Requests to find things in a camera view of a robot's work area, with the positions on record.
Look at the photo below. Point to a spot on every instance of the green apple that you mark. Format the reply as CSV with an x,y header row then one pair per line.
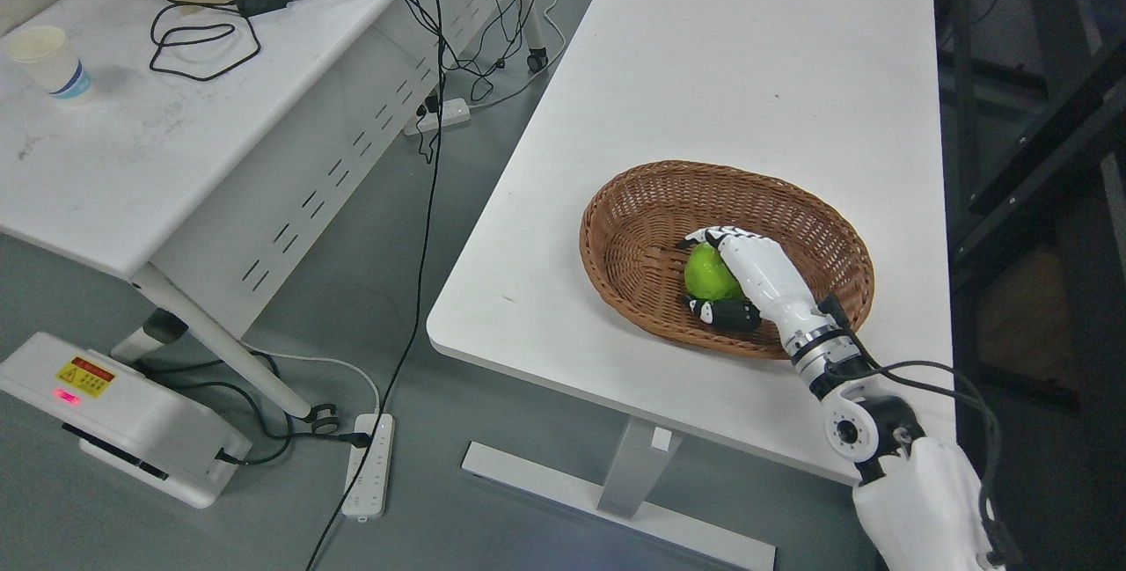
x,y
707,278

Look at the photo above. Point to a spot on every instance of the white pedestal table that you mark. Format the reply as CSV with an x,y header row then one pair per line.
x,y
726,457

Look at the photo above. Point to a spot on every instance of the white robot forearm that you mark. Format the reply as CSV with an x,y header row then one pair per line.
x,y
919,499

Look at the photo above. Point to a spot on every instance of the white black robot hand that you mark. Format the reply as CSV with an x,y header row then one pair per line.
x,y
770,281

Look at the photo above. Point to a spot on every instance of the white far power strip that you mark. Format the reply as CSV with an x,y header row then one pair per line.
x,y
452,113

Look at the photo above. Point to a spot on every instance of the paper cup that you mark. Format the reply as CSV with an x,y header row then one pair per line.
x,y
46,55

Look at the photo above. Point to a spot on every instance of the brown wicker basket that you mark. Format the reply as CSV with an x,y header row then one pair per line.
x,y
630,231

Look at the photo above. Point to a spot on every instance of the white perforated side desk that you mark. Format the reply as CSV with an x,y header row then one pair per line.
x,y
205,188

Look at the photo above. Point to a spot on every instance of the white machine base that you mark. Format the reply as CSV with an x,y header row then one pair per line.
x,y
139,427

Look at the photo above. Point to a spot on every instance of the white floor power strip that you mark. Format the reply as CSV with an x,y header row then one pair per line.
x,y
367,477

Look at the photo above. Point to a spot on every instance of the black metal shelf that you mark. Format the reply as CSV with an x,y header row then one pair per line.
x,y
1032,92

